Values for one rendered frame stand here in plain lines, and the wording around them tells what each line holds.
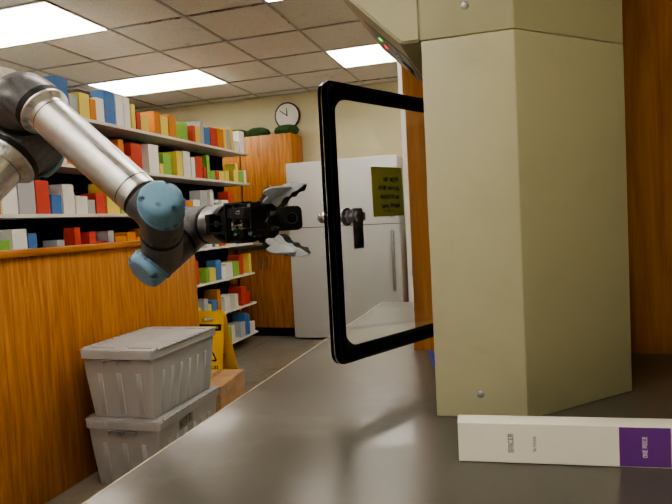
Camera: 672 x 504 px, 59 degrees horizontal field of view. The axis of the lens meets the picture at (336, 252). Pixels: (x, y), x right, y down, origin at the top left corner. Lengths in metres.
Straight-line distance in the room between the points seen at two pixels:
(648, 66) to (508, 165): 0.47
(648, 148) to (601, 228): 0.32
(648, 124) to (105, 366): 2.48
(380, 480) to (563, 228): 0.39
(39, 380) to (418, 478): 2.52
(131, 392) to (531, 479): 2.48
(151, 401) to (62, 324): 0.57
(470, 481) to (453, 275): 0.26
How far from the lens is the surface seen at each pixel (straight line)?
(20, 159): 1.30
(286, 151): 6.44
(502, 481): 0.62
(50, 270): 3.03
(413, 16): 0.79
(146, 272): 1.12
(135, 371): 2.90
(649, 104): 1.15
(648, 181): 1.14
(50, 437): 3.10
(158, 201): 1.01
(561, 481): 0.63
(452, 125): 0.75
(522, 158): 0.75
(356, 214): 0.83
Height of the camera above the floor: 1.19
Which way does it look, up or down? 3 degrees down
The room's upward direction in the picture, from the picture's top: 3 degrees counter-clockwise
